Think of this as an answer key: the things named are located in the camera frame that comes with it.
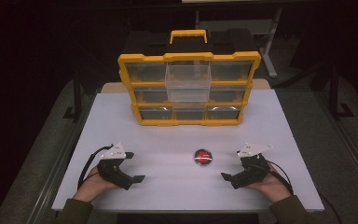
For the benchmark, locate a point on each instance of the small round red object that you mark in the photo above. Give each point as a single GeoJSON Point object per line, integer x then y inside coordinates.
{"type": "Point", "coordinates": [203, 156]}

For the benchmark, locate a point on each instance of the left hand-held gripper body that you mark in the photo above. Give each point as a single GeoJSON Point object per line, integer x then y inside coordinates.
{"type": "Point", "coordinates": [113, 172]}

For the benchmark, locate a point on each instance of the set of small cabinet drawers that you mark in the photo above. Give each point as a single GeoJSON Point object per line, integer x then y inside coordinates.
{"type": "Point", "coordinates": [146, 72]}

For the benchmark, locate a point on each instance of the person's left hand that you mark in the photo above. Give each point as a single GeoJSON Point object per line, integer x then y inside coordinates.
{"type": "Point", "coordinates": [91, 186]}

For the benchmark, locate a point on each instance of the aluminium rail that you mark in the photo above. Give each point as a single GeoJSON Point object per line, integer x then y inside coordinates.
{"type": "Point", "coordinates": [59, 168]}
{"type": "Point", "coordinates": [351, 155]}

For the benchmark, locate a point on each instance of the person's right hand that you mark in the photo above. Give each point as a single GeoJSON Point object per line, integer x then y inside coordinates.
{"type": "Point", "coordinates": [273, 188]}

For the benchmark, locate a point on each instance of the yellow black organizer cabinet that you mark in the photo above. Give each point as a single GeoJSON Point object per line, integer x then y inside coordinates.
{"type": "Point", "coordinates": [188, 56]}

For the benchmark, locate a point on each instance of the white desk with metal leg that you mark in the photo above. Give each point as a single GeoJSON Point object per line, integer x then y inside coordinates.
{"type": "Point", "coordinates": [230, 26]}

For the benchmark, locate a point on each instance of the clear plastic drawer bin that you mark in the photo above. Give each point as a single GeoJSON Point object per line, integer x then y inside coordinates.
{"type": "Point", "coordinates": [188, 82]}

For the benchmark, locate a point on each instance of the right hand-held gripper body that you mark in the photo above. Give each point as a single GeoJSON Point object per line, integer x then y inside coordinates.
{"type": "Point", "coordinates": [253, 172]}

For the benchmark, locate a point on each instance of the black metal stand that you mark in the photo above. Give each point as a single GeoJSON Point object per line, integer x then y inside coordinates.
{"type": "Point", "coordinates": [334, 93]}
{"type": "Point", "coordinates": [77, 99]}

